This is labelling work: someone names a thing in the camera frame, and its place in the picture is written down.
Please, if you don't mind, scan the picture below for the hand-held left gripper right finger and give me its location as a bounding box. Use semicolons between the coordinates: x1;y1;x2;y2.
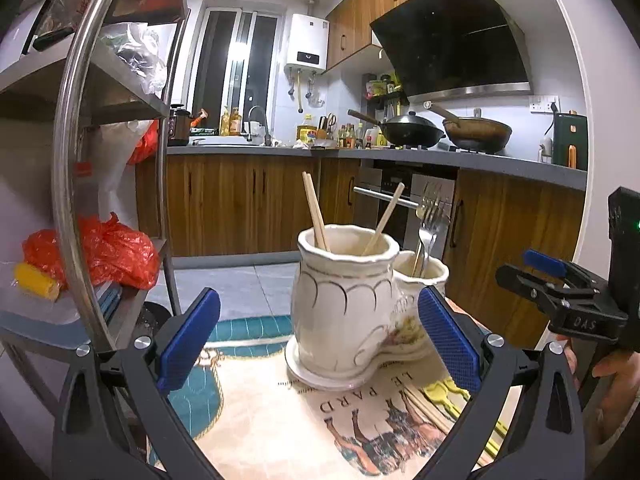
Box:
416;286;586;480

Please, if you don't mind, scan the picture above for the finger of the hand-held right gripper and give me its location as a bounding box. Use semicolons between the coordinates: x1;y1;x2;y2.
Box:
495;264;607;321
523;248;608;293

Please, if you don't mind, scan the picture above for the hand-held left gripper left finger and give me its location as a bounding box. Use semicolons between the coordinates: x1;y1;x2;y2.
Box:
52;287;223;480

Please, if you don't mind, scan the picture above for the white floral ceramic utensil holder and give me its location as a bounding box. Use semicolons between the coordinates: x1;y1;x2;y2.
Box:
285;224;451;392

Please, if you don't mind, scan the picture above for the gold-handled fork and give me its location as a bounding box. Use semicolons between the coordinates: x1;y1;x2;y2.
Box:
411;181;443;278

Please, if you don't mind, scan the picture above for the wooden chopstick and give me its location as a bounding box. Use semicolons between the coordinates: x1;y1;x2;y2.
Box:
301;172;325;252
363;182;406;256
404;386;453;435
411;385;457;432
306;173;332;252

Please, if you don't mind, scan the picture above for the person's right hand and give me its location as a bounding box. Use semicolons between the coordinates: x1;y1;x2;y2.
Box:
550;340;640;461

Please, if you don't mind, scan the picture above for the wooden base cabinet beside oven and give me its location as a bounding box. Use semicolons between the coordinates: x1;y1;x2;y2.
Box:
442;169;588;336

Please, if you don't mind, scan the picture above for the yellow plastic utensil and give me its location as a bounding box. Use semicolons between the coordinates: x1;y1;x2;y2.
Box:
422;379;473;418

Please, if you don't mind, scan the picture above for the grey kitchen countertop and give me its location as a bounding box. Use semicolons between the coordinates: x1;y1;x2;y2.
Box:
166;142;588;191

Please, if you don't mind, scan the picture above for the printed tablecloth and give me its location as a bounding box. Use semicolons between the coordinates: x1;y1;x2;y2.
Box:
167;310;526;480

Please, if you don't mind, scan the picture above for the large red plastic bag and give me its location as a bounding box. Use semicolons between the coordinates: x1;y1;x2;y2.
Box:
22;212;161;291

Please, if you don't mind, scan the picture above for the dark green countertop appliance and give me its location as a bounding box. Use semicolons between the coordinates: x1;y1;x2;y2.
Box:
551;111;590;170

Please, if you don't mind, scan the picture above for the wooden base cabinet under sink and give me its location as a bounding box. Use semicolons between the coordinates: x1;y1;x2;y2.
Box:
135;154;373;257

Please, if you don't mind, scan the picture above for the brown frying pan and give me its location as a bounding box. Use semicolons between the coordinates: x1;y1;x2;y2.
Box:
424;101;513;153

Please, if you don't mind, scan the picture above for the clear plastic container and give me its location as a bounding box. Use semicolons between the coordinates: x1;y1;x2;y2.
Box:
0;280;126;341

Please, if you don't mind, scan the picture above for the yellow corn cob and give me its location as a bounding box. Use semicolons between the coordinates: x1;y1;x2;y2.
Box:
14;261;63;302

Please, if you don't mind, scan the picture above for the steel built-in oven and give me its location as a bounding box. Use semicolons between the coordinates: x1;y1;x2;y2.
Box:
352;160;458;261

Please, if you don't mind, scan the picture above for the black wok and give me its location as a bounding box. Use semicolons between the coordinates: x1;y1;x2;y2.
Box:
347;109;447;148

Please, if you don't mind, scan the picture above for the white hanging plastic bag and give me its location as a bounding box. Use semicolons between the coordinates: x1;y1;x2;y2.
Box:
85;120;151;221

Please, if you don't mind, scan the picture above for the small red plastic bag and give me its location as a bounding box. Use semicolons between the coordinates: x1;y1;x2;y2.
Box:
126;120;161;166

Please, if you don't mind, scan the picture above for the dark red pressure cooker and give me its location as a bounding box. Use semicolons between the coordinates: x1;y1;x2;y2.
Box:
167;104;193;147

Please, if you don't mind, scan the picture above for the chrome faucet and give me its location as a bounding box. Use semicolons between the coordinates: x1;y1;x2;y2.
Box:
246;105;272;147

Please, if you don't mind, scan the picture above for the steel shelf rack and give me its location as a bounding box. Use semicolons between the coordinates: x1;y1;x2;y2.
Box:
0;0;193;376

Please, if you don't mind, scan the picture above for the row of sauce bottles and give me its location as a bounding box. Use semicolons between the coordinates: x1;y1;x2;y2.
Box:
337;122;383;150

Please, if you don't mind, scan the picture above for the black range hood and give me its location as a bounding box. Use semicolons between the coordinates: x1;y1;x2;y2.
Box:
370;0;533;106

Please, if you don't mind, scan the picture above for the kitchen window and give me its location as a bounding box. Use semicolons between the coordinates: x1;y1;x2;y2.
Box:
192;7;283;136

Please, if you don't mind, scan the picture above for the clear crumpled plastic bag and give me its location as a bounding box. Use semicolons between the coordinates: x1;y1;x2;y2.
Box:
97;22;168;96

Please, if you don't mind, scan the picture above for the white water heater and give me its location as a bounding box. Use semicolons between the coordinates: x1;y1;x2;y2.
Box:
285;12;331;72

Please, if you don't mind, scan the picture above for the wall spice rack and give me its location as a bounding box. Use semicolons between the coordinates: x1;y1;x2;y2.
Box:
364;74;408;111

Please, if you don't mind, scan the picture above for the wooden wall cabinet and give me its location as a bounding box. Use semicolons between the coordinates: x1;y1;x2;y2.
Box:
325;0;546;73

